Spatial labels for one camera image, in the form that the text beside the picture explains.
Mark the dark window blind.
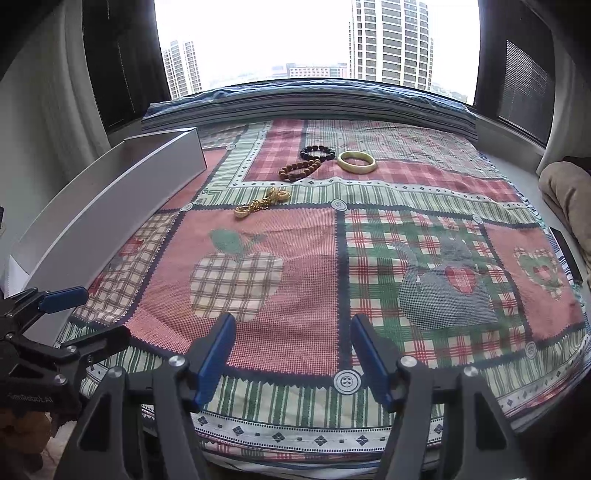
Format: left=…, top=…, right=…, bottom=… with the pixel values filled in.
left=82, top=0, right=172, bottom=136
left=475, top=0, right=556, bottom=145

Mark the low wide building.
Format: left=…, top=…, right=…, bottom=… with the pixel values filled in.
left=285, top=63, right=348, bottom=80

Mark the slim apartment tower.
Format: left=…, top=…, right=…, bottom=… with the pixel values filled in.
left=161, top=39, right=204, bottom=100

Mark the person's left hand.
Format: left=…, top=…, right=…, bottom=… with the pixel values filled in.
left=0, top=405, right=54, bottom=446

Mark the patchwork plaid blanket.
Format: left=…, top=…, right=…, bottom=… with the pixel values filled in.
left=55, top=119, right=591, bottom=462

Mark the black bead bracelet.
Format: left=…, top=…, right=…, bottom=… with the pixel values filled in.
left=300, top=145, right=334, bottom=162

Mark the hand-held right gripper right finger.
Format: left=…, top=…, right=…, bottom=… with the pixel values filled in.
left=351, top=315, right=532, bottom=480

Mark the gold chain with charms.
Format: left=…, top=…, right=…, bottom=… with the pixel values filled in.
left=234, top=187, right=292, bottom=220

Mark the cream bangle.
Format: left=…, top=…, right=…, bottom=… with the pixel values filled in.
left=337, top=151, right=378, bottom=175

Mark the beige cushion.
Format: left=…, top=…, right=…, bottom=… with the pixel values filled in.
left=539, top=157, right=591, bottom=296

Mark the tall apartment tower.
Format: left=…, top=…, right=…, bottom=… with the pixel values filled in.
left=348, top=0, right=435, bottom=92

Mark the brown wooden bead bracelet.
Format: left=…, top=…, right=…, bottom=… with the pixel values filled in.
left=278, top=159, right=323, bottom=182

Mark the folded blue striped bedding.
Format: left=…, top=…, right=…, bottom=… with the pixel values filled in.
left=141, top=83, right=478, bottom=138

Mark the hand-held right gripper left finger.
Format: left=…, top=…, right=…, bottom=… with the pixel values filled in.
left=53, top=312, right=238, bottom=480

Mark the white curtain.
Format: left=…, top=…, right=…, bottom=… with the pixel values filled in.
left=58, top=0, right=112, bottom=172
left=545, top=0, right=591, bottom=168

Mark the black remote control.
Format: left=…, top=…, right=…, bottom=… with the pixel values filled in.
left=549, top=226, right=584, bottom=285

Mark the white wooden drawer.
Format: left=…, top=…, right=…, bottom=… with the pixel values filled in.
left=4, top=128, right=208, bottom=344

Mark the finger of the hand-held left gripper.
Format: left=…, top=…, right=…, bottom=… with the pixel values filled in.
left=0, top=286, right=89, bottom=329
left=54, top=324, right=131, bottom=372

